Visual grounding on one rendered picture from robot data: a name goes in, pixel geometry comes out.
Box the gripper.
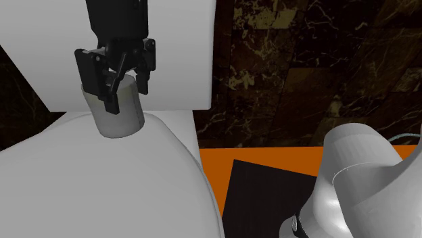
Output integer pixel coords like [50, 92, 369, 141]
[74, 0, 157, 116]

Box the pale grey cylindrical cup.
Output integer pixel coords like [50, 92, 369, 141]
[80, 73, 146, 139]

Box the white toilet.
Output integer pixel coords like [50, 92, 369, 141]
[0, 0, 226, 238]

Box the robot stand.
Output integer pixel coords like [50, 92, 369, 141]
[221, 159, 319, 238]

